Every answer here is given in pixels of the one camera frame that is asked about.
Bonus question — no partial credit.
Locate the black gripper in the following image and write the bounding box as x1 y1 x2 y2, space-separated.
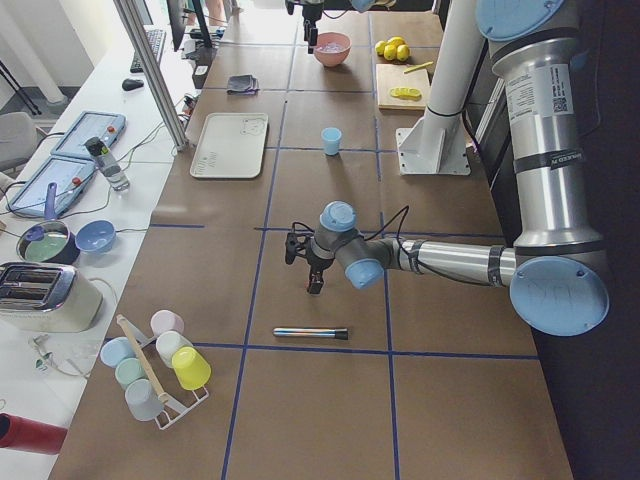
305 238 334 294
301 0 323 54

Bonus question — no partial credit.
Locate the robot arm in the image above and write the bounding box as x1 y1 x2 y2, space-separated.
285 1 610 336

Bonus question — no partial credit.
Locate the pile of ice cubes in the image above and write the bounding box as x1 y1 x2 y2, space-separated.
316 42 346 54

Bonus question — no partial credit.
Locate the blue plastic cup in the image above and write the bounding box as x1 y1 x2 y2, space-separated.
321 127 342 156

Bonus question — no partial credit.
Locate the yellow cup on rack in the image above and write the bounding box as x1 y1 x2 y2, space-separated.
171 346 212 391

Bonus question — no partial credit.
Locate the pink cup on rack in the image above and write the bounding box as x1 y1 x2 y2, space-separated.
150 309 185 337

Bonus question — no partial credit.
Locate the white cup on rack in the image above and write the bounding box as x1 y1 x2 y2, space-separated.
155 330 193 369

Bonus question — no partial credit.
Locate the mint cup on rack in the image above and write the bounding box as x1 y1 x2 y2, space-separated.
115 357 147 390

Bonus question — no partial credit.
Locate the grey cup on rack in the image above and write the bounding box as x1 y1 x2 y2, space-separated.
125 378 164 421

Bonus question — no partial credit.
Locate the light blue cup on rack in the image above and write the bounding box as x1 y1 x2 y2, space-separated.
100 336 136 368

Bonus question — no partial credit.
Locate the pink bowl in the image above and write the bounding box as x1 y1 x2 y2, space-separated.
313 32 351 67

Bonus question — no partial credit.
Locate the steel muddler black tip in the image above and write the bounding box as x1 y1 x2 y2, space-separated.
272 327 349 341

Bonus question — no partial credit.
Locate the yellow lemon far left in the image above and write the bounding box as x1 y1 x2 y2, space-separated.
375 40 389 57

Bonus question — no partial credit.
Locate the yellow lemon top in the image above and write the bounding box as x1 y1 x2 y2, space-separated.
387 36 406 47

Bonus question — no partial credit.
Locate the grey folded cloth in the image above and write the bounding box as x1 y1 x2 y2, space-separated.
226 74 260 95

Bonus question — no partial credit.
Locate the bamboo cutting board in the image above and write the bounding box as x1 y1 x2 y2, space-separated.
376 64 431 111

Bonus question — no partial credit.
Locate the yellow-green plastic knife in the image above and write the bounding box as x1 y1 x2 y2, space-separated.
403 61 434 75

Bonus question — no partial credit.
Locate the lemon slices row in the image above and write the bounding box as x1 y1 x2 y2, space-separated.
389 87 422 101

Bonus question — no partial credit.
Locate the black monitor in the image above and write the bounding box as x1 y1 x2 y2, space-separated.
166 0 216 52

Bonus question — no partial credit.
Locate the cream bear tray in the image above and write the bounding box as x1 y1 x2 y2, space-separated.
190 113 269 179

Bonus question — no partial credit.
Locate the black keyboard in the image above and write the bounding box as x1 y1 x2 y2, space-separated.
129 28 167 74

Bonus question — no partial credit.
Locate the black computer mouse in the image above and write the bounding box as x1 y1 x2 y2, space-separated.
121 78 144 92

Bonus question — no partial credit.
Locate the blue teach pendant far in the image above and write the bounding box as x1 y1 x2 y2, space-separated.
51 111 127 159

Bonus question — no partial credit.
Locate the blue teach pendant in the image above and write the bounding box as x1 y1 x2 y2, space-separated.
8 155 99 219
51 111 127 159

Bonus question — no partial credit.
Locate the blue bowl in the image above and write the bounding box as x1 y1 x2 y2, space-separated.
75 220 116 253

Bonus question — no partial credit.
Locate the clear water bottle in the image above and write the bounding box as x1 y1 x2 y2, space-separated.
84 137 130 192

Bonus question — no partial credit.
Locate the blue teach pendant near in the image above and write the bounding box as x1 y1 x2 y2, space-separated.
8 155 99 219

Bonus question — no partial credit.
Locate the cream toaster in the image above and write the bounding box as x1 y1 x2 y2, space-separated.
1 262 102 333

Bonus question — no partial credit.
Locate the dark blue saucepan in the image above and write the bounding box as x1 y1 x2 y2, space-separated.
16 182 80 265

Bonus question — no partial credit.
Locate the red bottle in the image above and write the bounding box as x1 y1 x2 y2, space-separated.
1 413 68 455

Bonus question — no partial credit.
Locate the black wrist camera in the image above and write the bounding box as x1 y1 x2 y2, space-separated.
285 221 314 265

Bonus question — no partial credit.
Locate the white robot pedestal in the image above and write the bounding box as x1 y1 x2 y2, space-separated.
396 0 485 175

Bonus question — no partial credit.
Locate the aluminium frame post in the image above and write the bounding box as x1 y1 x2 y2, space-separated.
114 0 187 152

